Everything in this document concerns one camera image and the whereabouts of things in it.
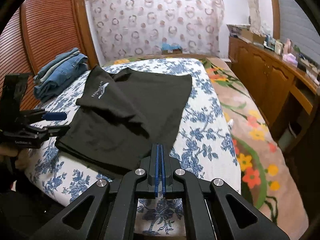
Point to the folded light blue jeans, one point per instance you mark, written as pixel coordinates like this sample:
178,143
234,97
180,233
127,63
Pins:
66,55

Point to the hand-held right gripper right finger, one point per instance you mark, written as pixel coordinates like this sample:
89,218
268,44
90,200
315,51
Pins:
163,172

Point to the circle patterned curtain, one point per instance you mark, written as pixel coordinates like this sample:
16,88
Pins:
150,17

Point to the folded blue denim jeans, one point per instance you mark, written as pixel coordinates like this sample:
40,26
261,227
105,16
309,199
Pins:
60,77

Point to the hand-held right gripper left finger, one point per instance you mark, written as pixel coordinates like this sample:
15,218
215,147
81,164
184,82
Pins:
157,172

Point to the blue plastic bag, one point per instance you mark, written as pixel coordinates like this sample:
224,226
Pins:
171,46

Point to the wooden window frame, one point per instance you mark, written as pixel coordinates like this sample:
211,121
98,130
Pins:
273,7

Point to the white blue floral bedspread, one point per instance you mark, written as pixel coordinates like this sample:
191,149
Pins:
205,140

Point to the beige flowered blanket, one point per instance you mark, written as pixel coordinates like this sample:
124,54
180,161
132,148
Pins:
250,105

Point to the black pants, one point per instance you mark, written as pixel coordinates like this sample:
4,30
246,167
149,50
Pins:
125,105

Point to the grey roller shutter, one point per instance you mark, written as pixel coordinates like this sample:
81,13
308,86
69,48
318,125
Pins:
295,17

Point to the wooden louvered wardrobe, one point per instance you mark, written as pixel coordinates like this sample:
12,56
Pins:
50,17

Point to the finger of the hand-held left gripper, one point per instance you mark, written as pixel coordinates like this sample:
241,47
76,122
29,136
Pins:
53,116
52,130

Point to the pink purple packet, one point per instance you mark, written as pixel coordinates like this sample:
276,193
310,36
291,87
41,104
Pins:
290,58

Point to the wooden sideboard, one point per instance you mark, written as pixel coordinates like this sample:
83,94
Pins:
262,80

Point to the open cardboard box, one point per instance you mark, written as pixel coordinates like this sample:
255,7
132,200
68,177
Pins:
252,37

